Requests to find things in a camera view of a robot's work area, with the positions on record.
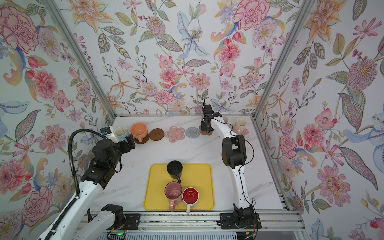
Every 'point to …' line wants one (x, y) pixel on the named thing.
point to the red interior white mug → (190, 197)
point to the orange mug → (139, 130)
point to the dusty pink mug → (173, 192)
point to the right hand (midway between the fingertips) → (207, 127)
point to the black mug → (175, 169)
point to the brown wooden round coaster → (140, 140)
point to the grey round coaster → (192, 132)
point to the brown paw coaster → (205, 132)
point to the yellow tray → (199, 176)
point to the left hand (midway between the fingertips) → (127, 136)
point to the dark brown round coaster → (156, 134)
